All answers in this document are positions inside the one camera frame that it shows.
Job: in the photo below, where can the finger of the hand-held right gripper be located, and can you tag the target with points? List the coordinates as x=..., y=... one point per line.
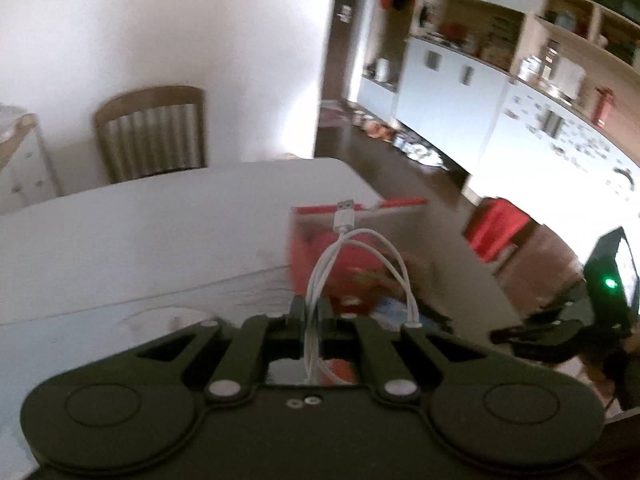
x=540, y=340

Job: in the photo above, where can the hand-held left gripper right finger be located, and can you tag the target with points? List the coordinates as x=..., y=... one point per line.
x=326, y=330

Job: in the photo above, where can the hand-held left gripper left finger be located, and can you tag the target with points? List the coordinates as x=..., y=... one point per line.
x=298, y=330

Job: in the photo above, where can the pink strawberry plush toy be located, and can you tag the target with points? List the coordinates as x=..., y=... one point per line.
x=360, y=265

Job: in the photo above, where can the white cardboard box red rim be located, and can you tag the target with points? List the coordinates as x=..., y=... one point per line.
x=465, y=280

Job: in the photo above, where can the pink towel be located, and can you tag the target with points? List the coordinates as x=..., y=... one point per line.
x=542, y=265

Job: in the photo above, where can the wooden chair with draped cloths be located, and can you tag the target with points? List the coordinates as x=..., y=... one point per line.
x=500, y=272

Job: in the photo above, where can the red garment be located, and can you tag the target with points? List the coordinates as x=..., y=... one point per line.
x=497, y=225

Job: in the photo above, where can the red thermos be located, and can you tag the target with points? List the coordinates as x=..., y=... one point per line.
x=604, y=107

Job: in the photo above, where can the row of shoes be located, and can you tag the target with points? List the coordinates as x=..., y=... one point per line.
x=415, y=147

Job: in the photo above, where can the red patterned rug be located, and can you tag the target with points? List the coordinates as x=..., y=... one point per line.
x=334, y=115

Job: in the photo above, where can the white storage container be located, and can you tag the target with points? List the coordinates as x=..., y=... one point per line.
x=567, y=77

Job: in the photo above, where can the brown wooden door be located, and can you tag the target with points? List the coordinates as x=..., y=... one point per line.
x=340, y=60

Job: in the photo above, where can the wooden slat-back chair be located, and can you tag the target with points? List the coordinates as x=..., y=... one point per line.
x=150, y=97

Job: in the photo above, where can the white drawer cabinet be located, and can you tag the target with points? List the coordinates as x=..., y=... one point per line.
x=25, y=175

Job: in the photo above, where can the white wall cupboard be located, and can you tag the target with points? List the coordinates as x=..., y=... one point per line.
x=445, y=95

